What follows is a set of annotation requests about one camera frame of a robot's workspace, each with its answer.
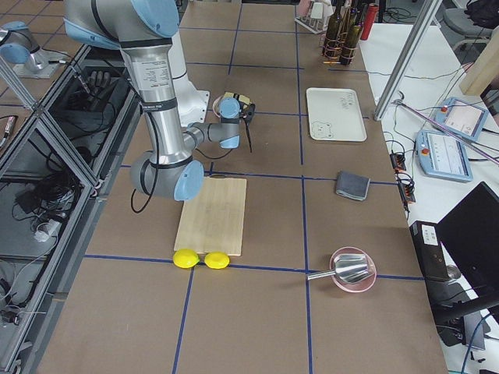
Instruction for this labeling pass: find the black computer box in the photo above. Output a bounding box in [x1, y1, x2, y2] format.
[409, 221, 449, 282]

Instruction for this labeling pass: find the cream bear tray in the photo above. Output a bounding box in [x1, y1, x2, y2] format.
[306, 87, 367, 143]

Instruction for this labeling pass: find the yellow lemon half left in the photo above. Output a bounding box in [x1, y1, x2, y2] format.
[172, 249, 200, 269]

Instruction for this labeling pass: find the dark wine bottle left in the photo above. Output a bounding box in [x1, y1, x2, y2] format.
[323, 0, 345, 62]

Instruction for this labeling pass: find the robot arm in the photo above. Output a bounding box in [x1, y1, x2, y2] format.
[1, 21, 62, 79]
[64, 1, 242, 201]

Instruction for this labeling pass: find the grey folded cloth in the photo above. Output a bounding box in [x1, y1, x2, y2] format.
[335, 171, 370, 201]

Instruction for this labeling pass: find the bread slice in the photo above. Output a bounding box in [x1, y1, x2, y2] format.
[223, 92, 252, 106]

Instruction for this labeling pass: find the dark wine bottle right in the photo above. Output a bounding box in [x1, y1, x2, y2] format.
[339, 1, 362, 65]

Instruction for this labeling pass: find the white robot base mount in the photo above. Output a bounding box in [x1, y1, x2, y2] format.
[167, 0, 211, 128]

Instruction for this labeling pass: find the yellow lemon half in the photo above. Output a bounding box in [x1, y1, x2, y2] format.
[204, 252, 230, 270]
[172, 249, 200, 269]

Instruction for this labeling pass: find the aluminium frame post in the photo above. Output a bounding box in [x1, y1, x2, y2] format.
[373, 0, 443, 121]

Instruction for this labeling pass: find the teach pendant near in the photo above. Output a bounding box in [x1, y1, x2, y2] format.
[416, 130, 473, 182]

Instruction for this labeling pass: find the dark wine bottle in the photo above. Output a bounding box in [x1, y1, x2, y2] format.
[323, 0, 345, 62]
[339, 1, 362, 65]

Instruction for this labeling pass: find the copper wire bottle rack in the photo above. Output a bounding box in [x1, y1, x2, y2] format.
[321, 33, 359, 65]

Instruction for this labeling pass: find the yellow lemon half right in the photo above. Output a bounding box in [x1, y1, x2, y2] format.
[204, 252, 230, 270]

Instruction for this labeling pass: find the teach pendant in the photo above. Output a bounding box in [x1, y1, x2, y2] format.
[416, 130, 473, 182]
[434, 97, 488, 141]

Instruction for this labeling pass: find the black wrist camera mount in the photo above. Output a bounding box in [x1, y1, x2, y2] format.
[242, 103, 256, 123]

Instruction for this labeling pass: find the red bottle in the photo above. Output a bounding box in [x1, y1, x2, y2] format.
[360, 3, 379, 41]

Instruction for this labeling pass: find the teach pendant far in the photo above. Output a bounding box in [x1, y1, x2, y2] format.
[434, 97, 488, 141]

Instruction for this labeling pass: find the black monitor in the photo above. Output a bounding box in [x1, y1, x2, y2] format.
[437, 182, 498, 291]

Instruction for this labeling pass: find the pink bowl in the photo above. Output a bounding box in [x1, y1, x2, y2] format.
[329, 246, 377, 293]

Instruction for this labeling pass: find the white round plate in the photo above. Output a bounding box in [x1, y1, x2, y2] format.
[212, 96, 222, 118]

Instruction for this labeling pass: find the wooden cutting board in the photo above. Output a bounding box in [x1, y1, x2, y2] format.
[174, 177, 247, 256]

